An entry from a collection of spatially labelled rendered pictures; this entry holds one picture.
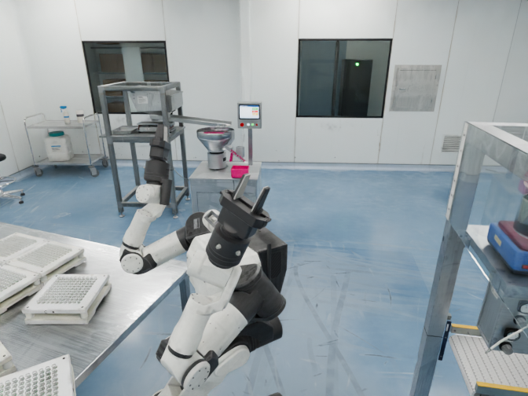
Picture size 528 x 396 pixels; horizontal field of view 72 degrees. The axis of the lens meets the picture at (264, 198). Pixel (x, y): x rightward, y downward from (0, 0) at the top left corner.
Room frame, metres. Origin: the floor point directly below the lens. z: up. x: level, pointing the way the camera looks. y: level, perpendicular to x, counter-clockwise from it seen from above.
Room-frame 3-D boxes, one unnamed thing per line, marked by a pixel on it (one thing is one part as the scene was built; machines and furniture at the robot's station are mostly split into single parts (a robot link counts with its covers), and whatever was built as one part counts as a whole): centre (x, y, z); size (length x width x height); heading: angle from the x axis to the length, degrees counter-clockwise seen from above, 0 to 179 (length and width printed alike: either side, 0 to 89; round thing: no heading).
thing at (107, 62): (6.04, 2.16, 1.43); 1.32 x 0.01 x 1.11; 87
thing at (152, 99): (3.95, 1.09, 0.75); 1.43 x 1.06 x 1.50; 87
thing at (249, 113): (3.50, 0.14, 1.07); 0.23 x 0.10 x 0.62; 87
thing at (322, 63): (5.84, -1.20, 1.43); 1.38 x 0.01 x 1.16; 87
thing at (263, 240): (1.09, 0.10, 1.09); 0.34 x 0.30 x 0.36; 30
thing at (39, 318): (1.25, 0.82, 0.84); 0.24 x 0.24 x 0.02; 0
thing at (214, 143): (3.43, 0.40, 0.95); 0.49 x 0.36 x 0.37; 87
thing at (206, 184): (3.37, 0.36, 0.38); 0.63 x 0.57 x 0.76; 87
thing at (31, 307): (1.25, 0.82, 0.89); 0.25 x 0.24 x 0.02; 0
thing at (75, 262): (1.53, 1.07, 0.84); 0.24 x 0.24 x 0.02; 69
